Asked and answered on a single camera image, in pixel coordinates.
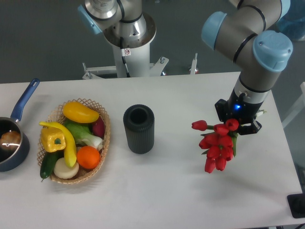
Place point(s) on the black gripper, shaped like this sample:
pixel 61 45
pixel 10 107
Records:
pixel 239 110

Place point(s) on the red tulip bouquet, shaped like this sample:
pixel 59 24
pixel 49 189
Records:
pixel 219 145

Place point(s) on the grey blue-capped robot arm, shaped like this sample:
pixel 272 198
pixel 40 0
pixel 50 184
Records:
pixel 245 38

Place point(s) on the dark grey ribbed vase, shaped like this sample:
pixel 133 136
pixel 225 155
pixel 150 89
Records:
pixel 139 122

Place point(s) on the black device at table edge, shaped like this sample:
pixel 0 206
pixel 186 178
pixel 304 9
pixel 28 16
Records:
pixel 296 204

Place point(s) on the dark red radish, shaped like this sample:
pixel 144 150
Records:
pixel 98 128

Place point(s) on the orange fruit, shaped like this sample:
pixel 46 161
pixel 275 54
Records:
pixel 88 157

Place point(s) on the green lettuce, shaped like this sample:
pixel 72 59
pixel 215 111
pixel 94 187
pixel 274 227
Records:
pixel 82 134

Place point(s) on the yellow mango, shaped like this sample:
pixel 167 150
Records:
pixel 79 113

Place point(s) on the woven wicker basket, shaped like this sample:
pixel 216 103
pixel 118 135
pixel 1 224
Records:
pixel 58 116

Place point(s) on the yellow banana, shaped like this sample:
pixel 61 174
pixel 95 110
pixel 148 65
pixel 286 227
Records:
pixel 70 152

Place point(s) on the cream round onion slice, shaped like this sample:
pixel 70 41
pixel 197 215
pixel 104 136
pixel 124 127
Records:
pixel 63 171

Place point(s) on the yellow bell pepper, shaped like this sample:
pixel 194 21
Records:
pixel 52 139

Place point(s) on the green cucumber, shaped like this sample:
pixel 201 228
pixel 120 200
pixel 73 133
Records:
pixel 48 163

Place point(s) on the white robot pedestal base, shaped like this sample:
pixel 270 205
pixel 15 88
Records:
pixel 130 43

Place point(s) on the blue saucepan with handle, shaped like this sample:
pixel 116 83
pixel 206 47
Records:
pixel 14 144

